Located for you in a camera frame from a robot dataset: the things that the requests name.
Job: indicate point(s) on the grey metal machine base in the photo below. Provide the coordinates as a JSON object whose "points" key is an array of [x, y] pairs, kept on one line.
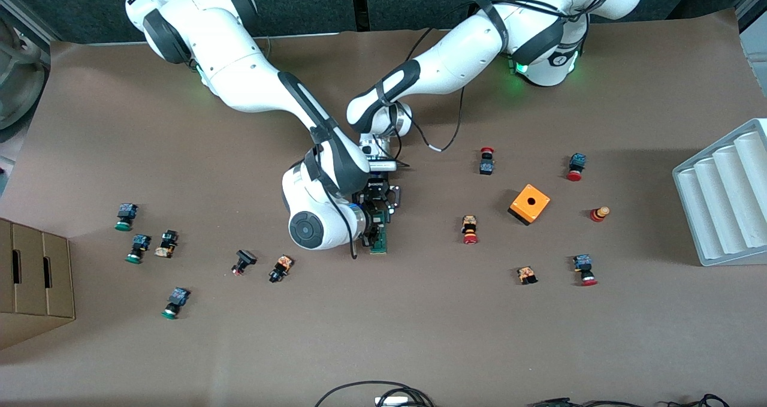
{"points": [[24, 89]]}

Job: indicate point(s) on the orange button enclosure box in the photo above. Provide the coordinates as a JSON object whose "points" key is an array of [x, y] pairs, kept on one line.
{"points": [[536, 209]]}

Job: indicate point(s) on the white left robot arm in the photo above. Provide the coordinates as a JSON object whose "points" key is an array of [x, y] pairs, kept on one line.
{"points": [[455, 59]]}

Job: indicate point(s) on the red yellow emergency stop button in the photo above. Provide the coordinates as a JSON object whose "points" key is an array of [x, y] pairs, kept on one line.
{"points": [[470, 224]]}

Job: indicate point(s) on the white plug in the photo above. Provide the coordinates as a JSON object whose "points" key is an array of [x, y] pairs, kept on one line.
{"points": [[392, 401]]}

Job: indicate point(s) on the red yellow button head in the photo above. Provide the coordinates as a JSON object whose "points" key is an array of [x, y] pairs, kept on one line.
{"points": [[597, 216]]}

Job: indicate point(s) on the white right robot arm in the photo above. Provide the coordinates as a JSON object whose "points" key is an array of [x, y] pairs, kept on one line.
{"points": [[251, 77]]}

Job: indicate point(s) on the black button orange block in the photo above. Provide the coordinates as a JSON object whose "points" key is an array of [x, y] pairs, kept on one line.
{"points": [[167, 242], [281, 267]]}

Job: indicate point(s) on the green push button blue block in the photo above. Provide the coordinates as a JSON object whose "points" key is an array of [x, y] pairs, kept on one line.
{"points": [[139, 244], [177, 298], [126, 214]]}

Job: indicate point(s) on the grey aluminium frame rail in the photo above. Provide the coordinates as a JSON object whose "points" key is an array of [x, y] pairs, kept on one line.
{"points": [[30, 16]]}

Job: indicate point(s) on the white grey ridged tray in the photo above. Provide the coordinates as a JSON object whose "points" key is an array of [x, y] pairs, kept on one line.
{"points": [[725, 197]]}

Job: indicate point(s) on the red mushroom push button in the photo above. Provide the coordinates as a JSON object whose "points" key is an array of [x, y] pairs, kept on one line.
{"points": [[582, 263], [486, 167], [577, 161]]}

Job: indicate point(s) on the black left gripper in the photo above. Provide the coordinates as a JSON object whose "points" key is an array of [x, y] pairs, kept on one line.
{"points": [[380, 189]]}

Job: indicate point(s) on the brown paper table cover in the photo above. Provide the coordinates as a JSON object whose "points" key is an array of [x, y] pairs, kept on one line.
{"points": [[383, 335]]}

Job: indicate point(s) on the black square red button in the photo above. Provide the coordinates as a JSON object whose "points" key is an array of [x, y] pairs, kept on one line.
{"points": [[244, 259]]}

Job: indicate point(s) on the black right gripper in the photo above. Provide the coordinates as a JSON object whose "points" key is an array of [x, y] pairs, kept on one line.
{"points": [[370, 222]]}

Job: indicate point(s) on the brown cardboard box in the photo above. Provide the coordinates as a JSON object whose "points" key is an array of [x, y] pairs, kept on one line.
{"points": [[36, 281]]}

